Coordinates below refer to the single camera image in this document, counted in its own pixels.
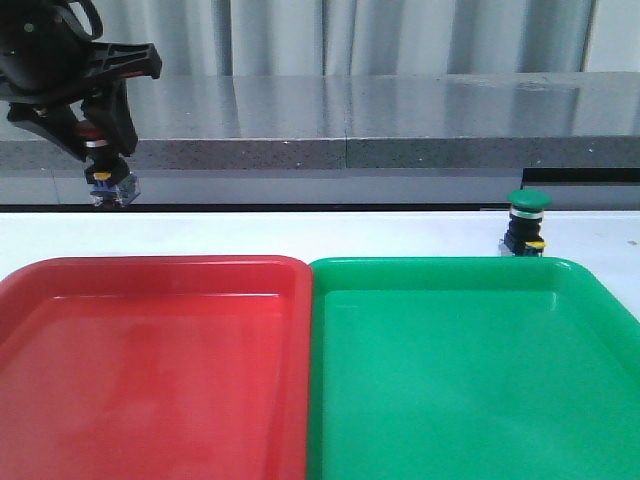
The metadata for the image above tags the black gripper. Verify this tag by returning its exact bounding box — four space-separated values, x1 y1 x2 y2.
1 1 162 162

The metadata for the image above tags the red mushroom push button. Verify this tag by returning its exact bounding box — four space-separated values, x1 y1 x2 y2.
75 120 140 209

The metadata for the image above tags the green mushroom push button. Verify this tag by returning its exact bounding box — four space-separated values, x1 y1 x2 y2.
499 189 552 257

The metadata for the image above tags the white pleated curtain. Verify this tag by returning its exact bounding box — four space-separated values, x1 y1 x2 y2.
96 1 595 76

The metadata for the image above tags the red plastic tray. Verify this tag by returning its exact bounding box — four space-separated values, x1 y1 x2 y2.
1 256 312 479

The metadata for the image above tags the grey stone counter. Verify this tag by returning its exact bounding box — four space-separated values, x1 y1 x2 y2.
0 71 640 207

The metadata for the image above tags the green plastic tray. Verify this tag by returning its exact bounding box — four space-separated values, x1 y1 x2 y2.
307 257 639 479

